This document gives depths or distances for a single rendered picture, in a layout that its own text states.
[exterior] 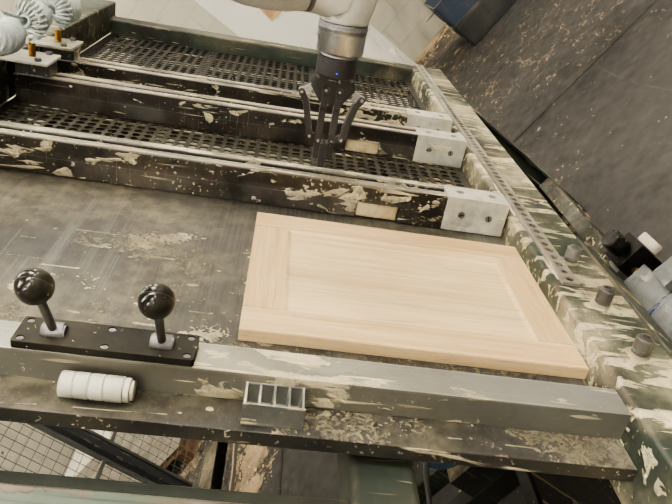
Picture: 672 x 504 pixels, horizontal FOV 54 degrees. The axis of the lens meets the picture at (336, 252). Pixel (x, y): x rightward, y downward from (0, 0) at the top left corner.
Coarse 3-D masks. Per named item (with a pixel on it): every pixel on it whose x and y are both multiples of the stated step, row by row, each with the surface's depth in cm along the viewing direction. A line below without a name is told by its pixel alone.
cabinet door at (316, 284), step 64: (256, 256) 105; (320, 256) 109; (384, 256) 113; (448, 256) 117; (512, 256) 121; (256, 320) 89; (320, 320) 92; (384, 320) 95; (448, 320) 98; (512, 320) 101
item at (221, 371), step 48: (0, 336) 74; (144, 384) 76; (192, 384) 76; (240, 384) 76; (288, 384) 76; (336, 384) 77; (384, 384) 78; (432, 384) 80; (480, 384) 81; (528, 384) 83; (576, 432) 82
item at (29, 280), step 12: (24, 276) 65; (36, 276) 65; (48, 276) 66; (24, 288) 64; (36, 288) 65; (48, 288) 65; (24, 300) 65; (36, 300) 65; (48, 312) 70; (48, 324) 72; (60, 324) 74; (48, 336) 74; (60, 336) 74
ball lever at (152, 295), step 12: (144, 288) 67; (156, 288) 66; (168, 288) 67; (144, 300) 66; (156, 300) 66; (168, 300) 66; (144, 312) 66; (156, 312) 66; (168, 312) 67; (156, 324) 71; (156, 336) 75; (168, 336) 76; (156, 348) 75; (168, 348) 75
